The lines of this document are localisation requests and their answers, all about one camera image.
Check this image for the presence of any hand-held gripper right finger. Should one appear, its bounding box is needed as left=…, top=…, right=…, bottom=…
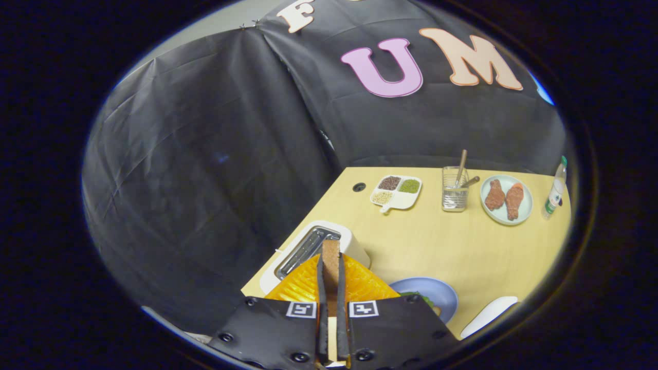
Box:
left=337, top=254, right=461, bottom=370

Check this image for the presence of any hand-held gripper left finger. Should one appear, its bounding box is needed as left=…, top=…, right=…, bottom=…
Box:
left=208, top=252, right=330, bottom=370

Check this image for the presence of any green lettuce leaf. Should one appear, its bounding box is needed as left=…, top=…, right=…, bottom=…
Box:
left=398, top=291, right=435, bottom=309

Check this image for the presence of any plain toast bread slice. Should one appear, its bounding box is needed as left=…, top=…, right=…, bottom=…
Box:
left=321, top=239, right=341, bottom=363

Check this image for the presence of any blue plate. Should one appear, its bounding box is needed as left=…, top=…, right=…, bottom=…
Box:
left=388, top=277, right=459, bottom=324

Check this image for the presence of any white plate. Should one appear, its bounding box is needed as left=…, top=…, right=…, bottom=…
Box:
left=460, top=296, right=519, bottom=340

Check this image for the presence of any white toaster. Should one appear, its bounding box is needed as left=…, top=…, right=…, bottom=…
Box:
left=259, top=220, right=371, bottom=295

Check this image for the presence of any white divided bean dish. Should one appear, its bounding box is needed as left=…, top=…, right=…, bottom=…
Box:
left=370, top=175, right=423, bottom=213

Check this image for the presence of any brown fried meat piece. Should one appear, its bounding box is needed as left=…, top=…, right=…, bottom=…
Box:
left=505, top=183, right=525, bottom=221
left=484, top=179, right=506, bottom=211

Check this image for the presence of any pale green plate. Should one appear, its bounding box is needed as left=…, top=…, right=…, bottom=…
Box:
left=480, top=175, right=534, bottom=226

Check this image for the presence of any black backdrop cloth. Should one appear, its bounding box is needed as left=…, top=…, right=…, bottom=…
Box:
left=81, top=0, right=569, bottom=335

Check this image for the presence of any clear water bottle green label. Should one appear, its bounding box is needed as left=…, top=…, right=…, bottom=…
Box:
left=541, top=156, right=568, bottom=220

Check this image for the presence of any metal wire utensil holder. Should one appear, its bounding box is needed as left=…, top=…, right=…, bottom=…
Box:
left=442, top=166, right=470, bottom=212

